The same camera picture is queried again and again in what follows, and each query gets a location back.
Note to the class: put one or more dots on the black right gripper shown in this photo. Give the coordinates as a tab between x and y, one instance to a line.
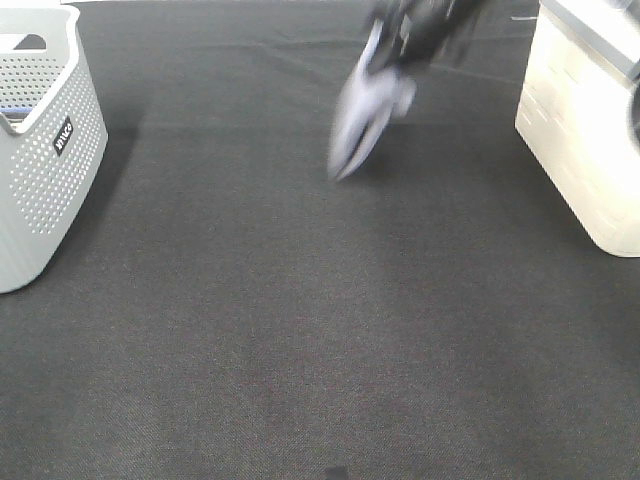
414	32

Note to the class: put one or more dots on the lavender towel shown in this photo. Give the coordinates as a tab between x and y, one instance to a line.
366	104

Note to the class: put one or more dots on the cream plastic basket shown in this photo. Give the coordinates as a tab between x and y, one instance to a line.
575	114

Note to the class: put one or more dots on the black table mat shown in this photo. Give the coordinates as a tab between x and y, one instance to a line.
221	310

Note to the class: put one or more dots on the grey perforated laundry basket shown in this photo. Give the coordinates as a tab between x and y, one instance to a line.
49	159

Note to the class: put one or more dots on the blue towel in basket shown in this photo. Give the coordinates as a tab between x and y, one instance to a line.
19	112

